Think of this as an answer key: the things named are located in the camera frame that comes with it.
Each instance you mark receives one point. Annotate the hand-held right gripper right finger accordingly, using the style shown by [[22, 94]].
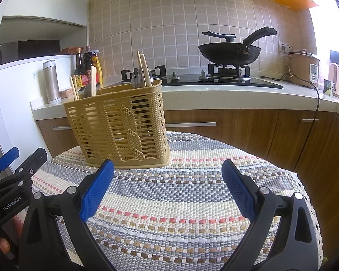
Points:
[[237, 192]]

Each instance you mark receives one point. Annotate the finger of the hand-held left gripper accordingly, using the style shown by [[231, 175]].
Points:
[[7, 156], [31, 163]]

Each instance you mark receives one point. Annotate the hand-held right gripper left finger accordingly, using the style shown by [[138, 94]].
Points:
[[97, 189]]

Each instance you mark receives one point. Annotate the tan plastic cutlery basket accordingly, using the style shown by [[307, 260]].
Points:
[[115, 124]]

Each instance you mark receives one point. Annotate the beige chopstick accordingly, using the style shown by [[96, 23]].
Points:
[[93, 80], [141, 66], [73, 89], [76, 89], [147, 72]]

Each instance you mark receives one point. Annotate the person's left hand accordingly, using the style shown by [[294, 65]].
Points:
[[2, 245]]

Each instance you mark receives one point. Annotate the striped woven table mat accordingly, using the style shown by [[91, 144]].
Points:
[[169, 203]]

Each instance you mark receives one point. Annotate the small orange jar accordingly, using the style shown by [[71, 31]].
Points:
[[65, 93]]

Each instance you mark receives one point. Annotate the steel thermos flask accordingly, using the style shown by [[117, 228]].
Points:
[[51, 82]]

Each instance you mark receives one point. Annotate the white kitchen countertop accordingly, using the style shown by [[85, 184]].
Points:
[[214, 94]]

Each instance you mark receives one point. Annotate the dark soy sauce bottle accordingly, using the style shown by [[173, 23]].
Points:
[[78, 67]]

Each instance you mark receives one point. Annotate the yellow sauce bottle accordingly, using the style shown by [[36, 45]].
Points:
[[99, 70]]

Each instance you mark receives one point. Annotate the dark sauce bottle red cap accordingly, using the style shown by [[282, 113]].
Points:
[[88, 59]]

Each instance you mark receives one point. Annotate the wicker basket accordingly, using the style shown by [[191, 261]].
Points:
[[70, 50]]

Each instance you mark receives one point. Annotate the black gas stove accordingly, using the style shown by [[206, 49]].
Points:
[[186, 80]]

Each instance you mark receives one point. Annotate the beige rice cooker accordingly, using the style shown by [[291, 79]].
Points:
[[299, 67]]

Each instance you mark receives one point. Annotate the black wok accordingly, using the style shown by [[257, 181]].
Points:
[[228, 52]]

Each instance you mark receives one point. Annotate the patterned mug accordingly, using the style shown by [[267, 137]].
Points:
[[329, 86]]

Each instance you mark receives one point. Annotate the black spatula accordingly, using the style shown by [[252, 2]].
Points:
[[223, 36]]

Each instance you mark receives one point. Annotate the window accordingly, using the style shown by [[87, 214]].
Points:
[[327, 34]]

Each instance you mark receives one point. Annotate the white wall socket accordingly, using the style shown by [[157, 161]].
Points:
[[284, 46]]

